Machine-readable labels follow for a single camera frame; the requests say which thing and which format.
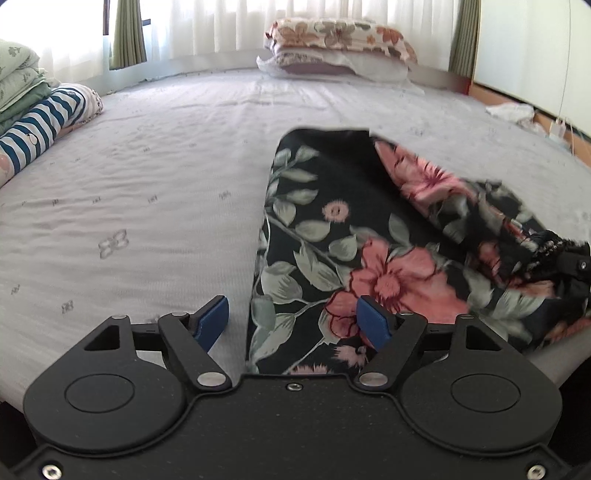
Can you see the crumpled white cloth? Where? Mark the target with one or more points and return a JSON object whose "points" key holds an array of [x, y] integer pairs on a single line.
{"points": [[510, 112]]}

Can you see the blue white striped pillow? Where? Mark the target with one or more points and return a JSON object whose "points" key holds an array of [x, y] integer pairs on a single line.
{"points": [[37, 124]]}

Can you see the grey bed frame rail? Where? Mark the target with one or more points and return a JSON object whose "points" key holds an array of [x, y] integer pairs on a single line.
{"points": [[438, 76]]}

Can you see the wooden skirting board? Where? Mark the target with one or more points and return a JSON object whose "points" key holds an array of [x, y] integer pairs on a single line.
{"points": [[508, 99]]}

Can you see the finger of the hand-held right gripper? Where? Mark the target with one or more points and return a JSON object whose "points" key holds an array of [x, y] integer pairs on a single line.
{"points": [[575, 281]]}

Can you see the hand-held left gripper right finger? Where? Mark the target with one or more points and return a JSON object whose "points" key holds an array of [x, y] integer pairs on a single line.
{"points": [[374, 323]]}

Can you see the floral pillow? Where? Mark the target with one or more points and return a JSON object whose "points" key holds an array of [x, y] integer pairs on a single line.
{"points": [[337, 34]]}

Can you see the white charger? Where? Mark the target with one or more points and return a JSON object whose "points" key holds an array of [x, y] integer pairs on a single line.
{"points": [[557, 129]]}

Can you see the bed with pale patterned sheet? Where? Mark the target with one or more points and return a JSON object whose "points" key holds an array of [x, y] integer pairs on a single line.
{"points": [[138, 184]]}

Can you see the green floral folded blanket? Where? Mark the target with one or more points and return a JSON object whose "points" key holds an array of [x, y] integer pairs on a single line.
{"points": [[21, 78]]}

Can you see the green curtain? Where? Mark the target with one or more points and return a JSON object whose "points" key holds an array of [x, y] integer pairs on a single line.
{"points": [[464, 37], [129, 32]]}

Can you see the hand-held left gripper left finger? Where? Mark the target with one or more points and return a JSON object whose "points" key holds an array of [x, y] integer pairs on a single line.
{"points": [[212, 321]]}

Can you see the black floral pants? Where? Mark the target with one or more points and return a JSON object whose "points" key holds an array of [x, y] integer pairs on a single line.
{"points": [[346, 230]]}

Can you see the white and mauve pillow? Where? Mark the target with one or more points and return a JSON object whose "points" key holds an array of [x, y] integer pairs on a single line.
{"points": [[332, 67]]}

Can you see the white sheer curtain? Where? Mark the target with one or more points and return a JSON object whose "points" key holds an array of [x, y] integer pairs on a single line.
{"points": [[277, 23]]}

